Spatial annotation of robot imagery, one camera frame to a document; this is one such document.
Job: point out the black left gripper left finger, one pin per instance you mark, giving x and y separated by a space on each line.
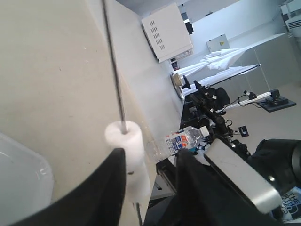
97 201

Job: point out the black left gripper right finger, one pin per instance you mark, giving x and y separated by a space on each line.
200 198

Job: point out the thin metal skewer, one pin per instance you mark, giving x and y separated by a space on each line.
117 86

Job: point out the background robot arm rig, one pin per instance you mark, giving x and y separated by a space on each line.
206 106

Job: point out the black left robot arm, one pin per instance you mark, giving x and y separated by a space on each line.
280 159

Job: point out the clear plastic water bottle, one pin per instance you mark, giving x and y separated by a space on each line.
186 138

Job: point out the white rectangular plastic tray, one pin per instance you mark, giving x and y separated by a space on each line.
26 181

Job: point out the round metal dish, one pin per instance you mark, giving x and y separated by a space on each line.
179 83

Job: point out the white hanging cloths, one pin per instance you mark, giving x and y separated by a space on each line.
221 63

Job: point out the white vented equipment box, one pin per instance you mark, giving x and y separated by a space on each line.
167 34

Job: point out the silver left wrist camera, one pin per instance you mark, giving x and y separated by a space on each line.
253 188

